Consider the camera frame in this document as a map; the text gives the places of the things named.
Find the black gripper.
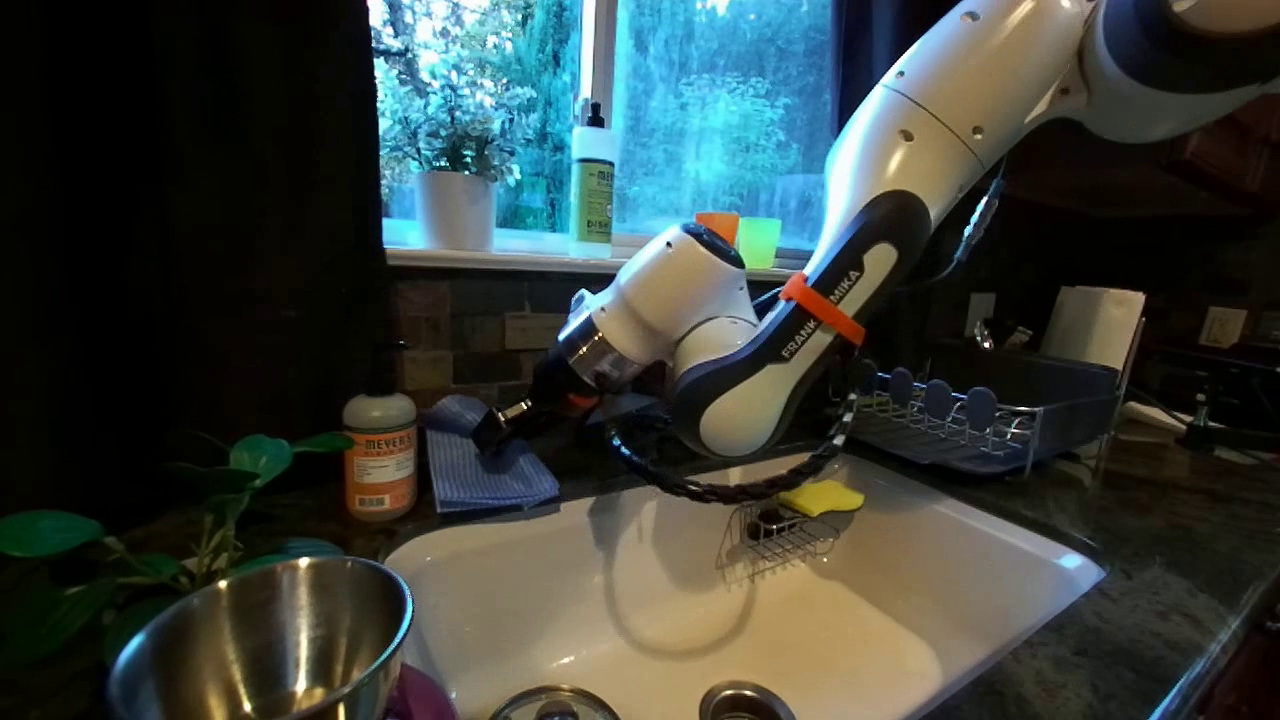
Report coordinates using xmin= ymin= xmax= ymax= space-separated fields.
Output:
xmin=471 ymin=390 xmax=580 ymax=452

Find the blue striped cloth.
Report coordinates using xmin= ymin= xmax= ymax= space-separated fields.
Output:
xmin=418 ymin=396 xmax=558 ymax=515

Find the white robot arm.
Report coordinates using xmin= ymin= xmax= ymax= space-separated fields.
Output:
xmin=471 ymin=0 xmax=1280 ymax=462

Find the orange label bottle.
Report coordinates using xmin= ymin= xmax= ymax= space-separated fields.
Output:
xmin=343 ymin=390 xmax=415 ymax=523

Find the sink drain stopper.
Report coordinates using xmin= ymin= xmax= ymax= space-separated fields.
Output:
xmin=489 ymin=685 xmax=619 ymax=720

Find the purple plate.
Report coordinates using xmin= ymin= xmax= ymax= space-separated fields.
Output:
xmin=382 ymin=662 xmax=455 ymax=720

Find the white flower pot plant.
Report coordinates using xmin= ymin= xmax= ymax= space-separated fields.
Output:
xmin=411 ymin=117 xmax=511 ymax=250

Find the stainless steel bowl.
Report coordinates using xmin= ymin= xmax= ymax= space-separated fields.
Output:
xmin=108 ymin=557 xmax=415 ymax=720

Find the orange cup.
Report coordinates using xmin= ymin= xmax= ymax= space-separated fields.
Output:
xmin=696 ymin=210 xmax=734 ymax=245

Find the green label soap bottle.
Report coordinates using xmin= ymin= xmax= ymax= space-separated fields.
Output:
xmin=572 ymin=100 xmax=615 ymax=245

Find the yellow sponge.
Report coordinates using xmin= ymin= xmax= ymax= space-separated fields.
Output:
xmin=778 ymin=478 xmax=863 ymax=521

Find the green cup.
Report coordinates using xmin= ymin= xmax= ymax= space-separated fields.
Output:
xmin=734 ymin=215 xmax=778 ymax=269

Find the sink drain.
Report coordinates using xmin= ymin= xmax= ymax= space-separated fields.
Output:
xmin=699 ymin=678 xmax=795 ymax=720

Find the dark curtain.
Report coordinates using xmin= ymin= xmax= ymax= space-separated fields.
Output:
xmin=0 ymin=0 xmax=391 ymax=521

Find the white ceramic sink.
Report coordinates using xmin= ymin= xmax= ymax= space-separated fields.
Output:
xmin=386 ymin=454 xmax=1105 ymax=720

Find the green leafy plant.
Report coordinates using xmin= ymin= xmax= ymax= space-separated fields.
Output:
xmin=0 ymin=432 xmax=352 ymax=667

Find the stainless steel dish rack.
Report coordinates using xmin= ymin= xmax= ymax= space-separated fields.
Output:
xmin=853 ymin=353 xmax=1121 ymax=477

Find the paper towel roll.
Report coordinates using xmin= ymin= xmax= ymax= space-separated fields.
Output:
xmin=1041 ymin=285 xmax=1142 ymax=373

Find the wire sponge caddy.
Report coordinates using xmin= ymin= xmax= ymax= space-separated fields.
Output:
xmin=721 ymin=503 xmax=853 ymax=581

